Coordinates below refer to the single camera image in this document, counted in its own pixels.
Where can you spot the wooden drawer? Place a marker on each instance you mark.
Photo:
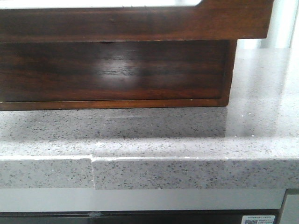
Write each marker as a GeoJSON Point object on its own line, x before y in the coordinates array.
{"type": "Point", "coordinates": [116, 70]}
{"type": "Point", "coordinates": [209, 20]}

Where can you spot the dark wooden drawer cabinet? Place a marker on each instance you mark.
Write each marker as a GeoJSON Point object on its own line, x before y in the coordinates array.
{"type": "Point", "coordinates": [230, 70]}

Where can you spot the black appliance under counter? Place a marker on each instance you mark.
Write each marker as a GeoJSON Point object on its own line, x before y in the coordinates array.
{"type": "Point", "coordinates": [134, 217]}

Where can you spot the white QR code sticker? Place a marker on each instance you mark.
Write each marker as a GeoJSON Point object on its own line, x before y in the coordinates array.
{"type": "Point", "coordinates": [258, 219]}

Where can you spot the grey cabinet panel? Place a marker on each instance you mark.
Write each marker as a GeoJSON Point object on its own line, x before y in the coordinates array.
{"type": "Point", "coordinates": [290, 209]}

